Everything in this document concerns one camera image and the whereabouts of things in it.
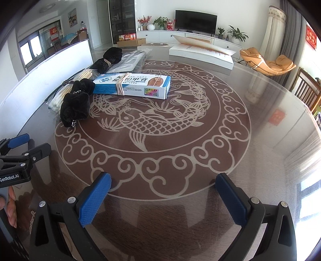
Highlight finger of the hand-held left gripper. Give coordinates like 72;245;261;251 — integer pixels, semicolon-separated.
0;143;52;168
0;134;30;154

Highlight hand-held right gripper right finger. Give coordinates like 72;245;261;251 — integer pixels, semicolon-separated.
216;173;298;261

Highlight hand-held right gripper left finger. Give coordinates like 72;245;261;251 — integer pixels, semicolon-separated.
29;172;112;261

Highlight black velvet pouch with chain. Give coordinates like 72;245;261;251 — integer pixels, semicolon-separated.
60;78;96;128

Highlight clear bag of wooden sticks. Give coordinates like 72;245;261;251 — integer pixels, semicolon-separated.
45;69;100;114

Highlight blue and white box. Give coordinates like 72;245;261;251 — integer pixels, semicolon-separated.
92;73;171;100

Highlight person's left hand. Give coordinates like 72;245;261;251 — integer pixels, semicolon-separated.
0;187;18;229

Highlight white upright board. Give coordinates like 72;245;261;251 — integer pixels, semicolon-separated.
0;39;94;137

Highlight table with blue cloth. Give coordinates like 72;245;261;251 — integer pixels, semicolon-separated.
60;33;76;46

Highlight clear plastic flat package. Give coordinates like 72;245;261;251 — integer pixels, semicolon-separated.
107;49;153;74

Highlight wooden chair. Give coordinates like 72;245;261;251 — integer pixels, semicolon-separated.
292;67;321;114

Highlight orange lounge chair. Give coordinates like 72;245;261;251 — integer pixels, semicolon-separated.
239;47;297;76

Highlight brown cardboard box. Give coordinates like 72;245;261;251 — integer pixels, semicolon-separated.
117;38;146;48

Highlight white flat box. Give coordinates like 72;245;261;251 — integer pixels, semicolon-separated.
169;35;237;70

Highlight dark glass display cabinet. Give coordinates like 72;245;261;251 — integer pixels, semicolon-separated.
108;0;136;46

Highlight large leafy potted plant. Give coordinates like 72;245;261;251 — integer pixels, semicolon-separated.
227;25;249;43

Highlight red flowers in white vase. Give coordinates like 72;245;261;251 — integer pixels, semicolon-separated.
137;15;154;31

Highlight white television cabinet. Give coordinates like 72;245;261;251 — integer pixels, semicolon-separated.
136;30;244;52

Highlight grey curtain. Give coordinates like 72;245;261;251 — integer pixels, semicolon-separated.
277;0;309;84

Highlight white covered standing air conditioner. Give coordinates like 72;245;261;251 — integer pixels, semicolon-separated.
259;6;287;61

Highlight green potted plant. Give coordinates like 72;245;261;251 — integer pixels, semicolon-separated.
153;16;169;31

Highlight black television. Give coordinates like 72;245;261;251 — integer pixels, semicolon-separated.
175;10;218;35

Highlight framed wall painting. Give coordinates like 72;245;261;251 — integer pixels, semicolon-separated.
67;8;77;27

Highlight red wall hanging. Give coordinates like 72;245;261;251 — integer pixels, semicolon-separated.
306;25;318;48

